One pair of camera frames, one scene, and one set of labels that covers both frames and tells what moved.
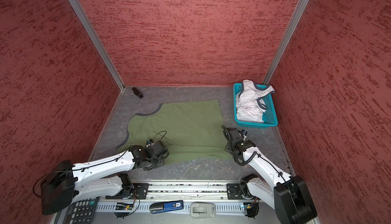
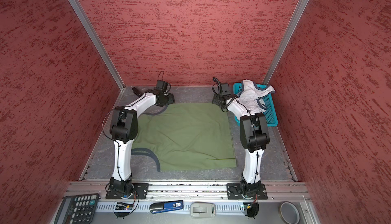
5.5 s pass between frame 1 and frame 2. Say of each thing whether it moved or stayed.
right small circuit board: stayed
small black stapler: stayed
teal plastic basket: stayed
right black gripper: moved
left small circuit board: stayed
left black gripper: moved
